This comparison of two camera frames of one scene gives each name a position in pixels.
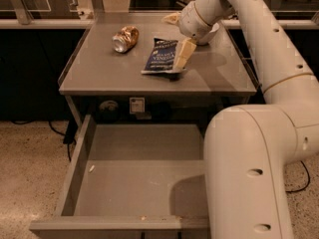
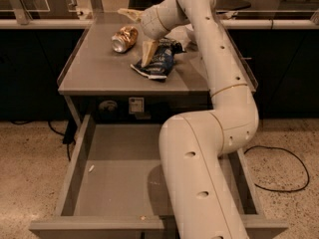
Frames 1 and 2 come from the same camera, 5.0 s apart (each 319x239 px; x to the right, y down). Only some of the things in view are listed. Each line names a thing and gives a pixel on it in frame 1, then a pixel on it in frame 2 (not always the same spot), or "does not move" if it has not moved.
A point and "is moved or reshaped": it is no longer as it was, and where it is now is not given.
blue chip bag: [160, 59] is moved or reshaped
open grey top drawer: [134, 181] does not move
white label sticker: [137, 105] does not move
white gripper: [189, 24] → [151, 24]
